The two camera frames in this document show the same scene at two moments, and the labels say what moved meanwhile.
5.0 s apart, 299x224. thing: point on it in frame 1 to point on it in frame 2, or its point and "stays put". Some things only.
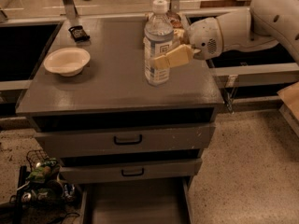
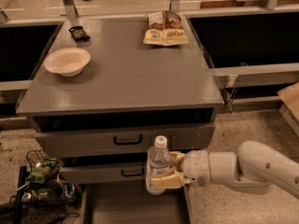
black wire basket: [35, 157] stays put
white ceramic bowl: [68, 62] stays put
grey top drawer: [127, 141] stays put
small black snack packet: [78, 34] stays put
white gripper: [204, 38] to [196, 167]
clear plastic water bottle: [158, 42] to [158, 162]
